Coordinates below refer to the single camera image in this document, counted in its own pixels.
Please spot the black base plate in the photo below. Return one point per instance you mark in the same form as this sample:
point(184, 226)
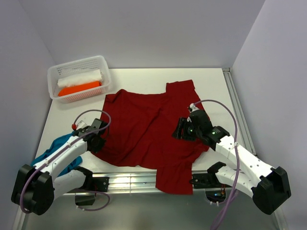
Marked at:
point(203, 181)
point(97, 184)

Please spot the front aluminium rail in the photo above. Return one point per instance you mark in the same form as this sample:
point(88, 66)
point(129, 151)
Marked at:
point(130, 183)

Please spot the rolled orange t shirt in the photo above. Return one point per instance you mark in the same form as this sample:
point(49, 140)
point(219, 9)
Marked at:
point(78, 88)

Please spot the dark red t shirt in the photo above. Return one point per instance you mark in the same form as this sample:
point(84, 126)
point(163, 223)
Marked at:
point(140, 134)

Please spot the aluminium rail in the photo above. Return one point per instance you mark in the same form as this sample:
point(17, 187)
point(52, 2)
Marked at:
point(130, 183)
point(243, 127)

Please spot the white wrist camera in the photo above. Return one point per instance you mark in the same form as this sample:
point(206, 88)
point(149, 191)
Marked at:
point(192, 108)
point(78, 125)

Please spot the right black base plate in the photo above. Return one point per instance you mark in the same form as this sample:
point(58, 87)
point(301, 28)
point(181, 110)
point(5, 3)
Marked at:
point(203, 181)

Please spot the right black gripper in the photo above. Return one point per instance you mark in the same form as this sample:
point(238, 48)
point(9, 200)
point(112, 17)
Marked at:
point(183, 123)

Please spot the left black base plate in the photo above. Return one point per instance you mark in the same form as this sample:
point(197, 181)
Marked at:
point(97, 184)

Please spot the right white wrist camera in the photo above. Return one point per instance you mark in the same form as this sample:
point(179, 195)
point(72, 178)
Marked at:
point(192, 108)

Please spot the white plastic basket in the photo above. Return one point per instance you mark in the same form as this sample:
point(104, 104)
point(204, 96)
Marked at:
point(57, 72)

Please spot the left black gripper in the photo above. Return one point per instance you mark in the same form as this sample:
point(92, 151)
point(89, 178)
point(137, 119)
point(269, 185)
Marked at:
point(96, 149)

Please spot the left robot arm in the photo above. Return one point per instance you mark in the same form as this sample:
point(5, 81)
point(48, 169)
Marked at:
point(37, 186)

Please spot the rolled white t shirt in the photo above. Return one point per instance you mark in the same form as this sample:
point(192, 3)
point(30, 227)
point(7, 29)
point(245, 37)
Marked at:
point(80, 78)

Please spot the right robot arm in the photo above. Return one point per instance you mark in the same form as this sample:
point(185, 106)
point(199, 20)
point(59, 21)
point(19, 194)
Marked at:
point(267, 186)

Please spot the right side aluminium rail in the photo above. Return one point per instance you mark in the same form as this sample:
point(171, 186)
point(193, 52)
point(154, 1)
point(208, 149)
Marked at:
point(243, 127)

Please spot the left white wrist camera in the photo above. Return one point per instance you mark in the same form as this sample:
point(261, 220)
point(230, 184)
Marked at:
point(78, 125)

